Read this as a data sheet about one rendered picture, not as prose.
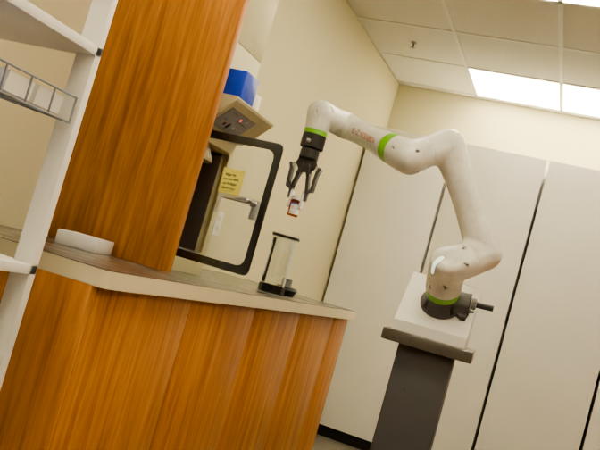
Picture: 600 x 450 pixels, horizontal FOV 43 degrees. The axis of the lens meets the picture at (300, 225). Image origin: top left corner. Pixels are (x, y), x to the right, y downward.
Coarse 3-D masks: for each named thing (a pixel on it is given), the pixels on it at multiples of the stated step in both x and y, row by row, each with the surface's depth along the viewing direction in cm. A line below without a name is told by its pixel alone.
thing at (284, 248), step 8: (280, 240) 290; (288, 240) 290; (280, 248) 290; (288, 248) 291; (272, 256) 291; (280, 256) 290; (288, 256) 291; (272, 264) 290; (280, 264) 290; (288, 264) 292; (272, 272) 290; (280, 272) 290; (264, 280) 291; (272, 280) 289; (280, 280) 290
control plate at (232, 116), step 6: (222, 114) 239; (228, 114) 241; (234, 114) 243; (240, 114) 245; (216, 120) 240; (222, 120) 242; (228, 120) 244; (234, 120) 246; (240, 120) 248; (246, 120) 250; (216, 126) 244; (222, 126) 246; (234, 126) 250; (240, 126) 252; (246, 126) 254; (252, 126) 256; (228, 132) 252; (234, 132) 254; (240, 132) 256
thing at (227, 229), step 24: (216, 144) 234; (240, 144) 231; (264, 144) 227; (216, 168) 233; (240, 168) 229; (264, 168) 225; (216, 192) 231; (240, 192) 228; (264, 192) 224; (192, 216) 233; (216, 216) 230; (240, 216) 226; (192, 240) 232; (216, 240) 228; (240, 240) 225; (216, 264) 227; (240, 264) 223
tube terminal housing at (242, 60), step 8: (240, 48) 254; (240, 56) 255; (248, 56) 260; (232, 64) 251; (240, 64) 256; (248, 64) 262; (256, 64) 267; (256, 72) 269; (176, 256) 247; (176, 264) 248; (184, 264) 253; (192, 264) 259; (200, 264) 264; (192, 272) 260
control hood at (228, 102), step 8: (224, 96) 236; (232, 96) 235; (224, 104) 236; (232, 104) 237; (240, 104) 239; (248, 104) 244; (224, 112) 239; (240, 112) 244; (248, 112) 247; (256, 112) 250; (256, 120) 254; (264, 120) 257; (216, 128) 245; (256, 128) 259; (264, 128) 262; (248, 136) 262; (256, 136) 265
